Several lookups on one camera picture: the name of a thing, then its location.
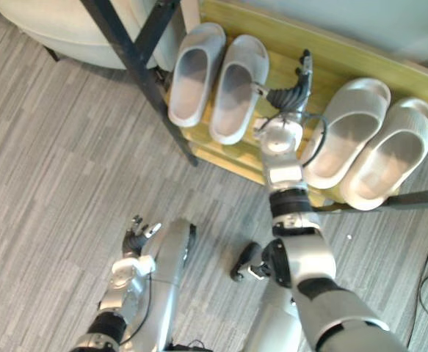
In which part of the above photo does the robot right five-finger hand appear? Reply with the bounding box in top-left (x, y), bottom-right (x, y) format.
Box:
top-left (252, 48), bottom-right (314, 111)

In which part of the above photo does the black metal rack post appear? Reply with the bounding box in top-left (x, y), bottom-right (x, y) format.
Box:
top-left (79, 0), bottom-right (200, 168)

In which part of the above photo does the robot right silver leg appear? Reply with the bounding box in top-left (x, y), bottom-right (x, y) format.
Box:
top-left (230, 238), bottom-right (310, 352)

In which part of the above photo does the black chair leg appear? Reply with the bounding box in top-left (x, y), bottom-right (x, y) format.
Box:
top-left (43, 45), bottom-right (61, 63)

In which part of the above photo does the robot left silver leg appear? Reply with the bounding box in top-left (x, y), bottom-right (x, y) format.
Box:
top-left (139, 219), bottom-right (198, 352)

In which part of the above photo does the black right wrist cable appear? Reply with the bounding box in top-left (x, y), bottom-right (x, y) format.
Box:
top-left (300, 112), bottom-right (329, 166)

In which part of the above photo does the grey rubber slipper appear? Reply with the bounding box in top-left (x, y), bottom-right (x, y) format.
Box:
top-left (167, 22), bottom-right (227, 128)
top-left (208, 34), bottom-right (271, 145)

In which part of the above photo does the black metal rack rail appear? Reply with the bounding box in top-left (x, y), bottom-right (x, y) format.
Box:
top-left (311, 186), bottom-right (428, 214)

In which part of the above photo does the beige rubber slipper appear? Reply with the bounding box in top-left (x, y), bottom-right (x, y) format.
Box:
top-left (300, 77), bottom-right (392, 189)
top-left (341, 97), bottom-right (428, 212)

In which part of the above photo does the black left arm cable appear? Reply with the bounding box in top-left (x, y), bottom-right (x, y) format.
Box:
top-left (124, 273), bottom-right (155, 346)

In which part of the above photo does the yellow wooden rack shelf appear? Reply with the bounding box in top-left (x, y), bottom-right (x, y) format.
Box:
top-left (167, 0), bottom-right (428, 210)

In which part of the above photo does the robot silver leg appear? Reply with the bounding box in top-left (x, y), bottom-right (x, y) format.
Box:
top-left (230, 238), bottom-right (310, 352)
top-left (139, 219), bottom-right (198, 352)

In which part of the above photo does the robot left five-finger hand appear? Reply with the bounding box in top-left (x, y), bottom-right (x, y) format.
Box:
top-left (122, 215), bottom-right (162, 258)

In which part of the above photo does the cream upholstered chair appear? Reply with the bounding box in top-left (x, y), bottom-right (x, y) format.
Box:
top-left (0, 0), bottom-right (186, 71)

